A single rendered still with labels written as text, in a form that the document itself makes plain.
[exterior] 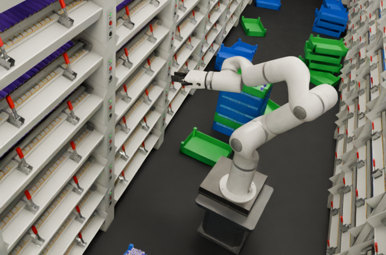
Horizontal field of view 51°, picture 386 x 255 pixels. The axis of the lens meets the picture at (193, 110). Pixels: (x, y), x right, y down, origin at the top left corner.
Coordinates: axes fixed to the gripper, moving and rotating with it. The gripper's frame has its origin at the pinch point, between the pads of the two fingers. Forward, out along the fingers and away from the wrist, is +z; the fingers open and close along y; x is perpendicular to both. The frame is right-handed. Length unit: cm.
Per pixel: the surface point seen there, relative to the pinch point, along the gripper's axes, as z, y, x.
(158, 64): 20.8, 23.9, -7.8
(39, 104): 13, -74, 30
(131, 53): 19.2, -5.3, 13.2
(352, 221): -87, -12, -61
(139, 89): 19.8, -2.1, -8.3
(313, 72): -55, 184, -92
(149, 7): 13.6, 8.5, 30.3
